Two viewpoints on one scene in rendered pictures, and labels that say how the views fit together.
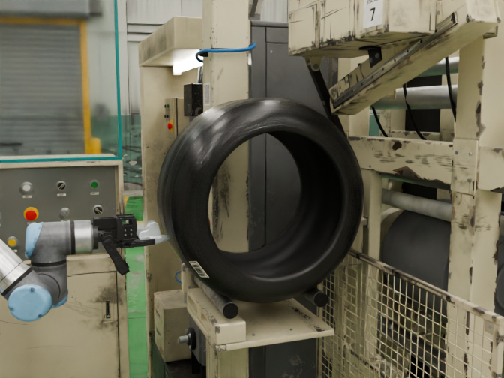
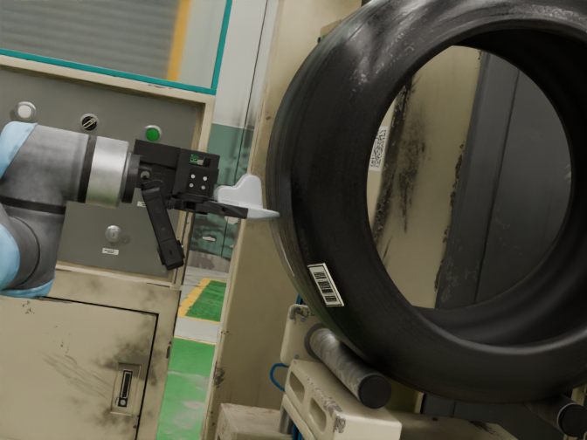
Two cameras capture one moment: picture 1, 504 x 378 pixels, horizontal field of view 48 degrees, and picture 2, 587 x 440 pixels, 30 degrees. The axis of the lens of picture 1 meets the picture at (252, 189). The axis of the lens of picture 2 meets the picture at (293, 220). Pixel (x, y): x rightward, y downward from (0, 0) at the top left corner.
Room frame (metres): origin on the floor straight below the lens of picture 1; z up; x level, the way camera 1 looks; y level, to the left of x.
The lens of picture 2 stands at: (0.09, -0.02, 1.17)
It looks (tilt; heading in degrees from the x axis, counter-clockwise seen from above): 3 degrees down; 9
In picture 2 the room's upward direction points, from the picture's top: 10 degrees clockwise
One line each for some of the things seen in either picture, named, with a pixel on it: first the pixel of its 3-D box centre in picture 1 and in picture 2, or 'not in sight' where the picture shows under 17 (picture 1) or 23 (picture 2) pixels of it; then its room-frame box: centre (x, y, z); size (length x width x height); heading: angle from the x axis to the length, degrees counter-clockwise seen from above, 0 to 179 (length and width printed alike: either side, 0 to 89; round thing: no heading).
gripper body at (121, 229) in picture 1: (115, 232); (172, 178); (1.51, 0.38, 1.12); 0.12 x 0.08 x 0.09; 110
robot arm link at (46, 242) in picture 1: (49, 240); (43, 163); (1.45, 0.54, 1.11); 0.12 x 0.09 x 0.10; 110
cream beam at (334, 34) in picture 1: (366, 22); not in sight; (1.69, -0.34, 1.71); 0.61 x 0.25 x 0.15; 20
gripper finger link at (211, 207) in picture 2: (138, 241); (214, 207); (1.51, 0.31, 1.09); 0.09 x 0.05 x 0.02; 110
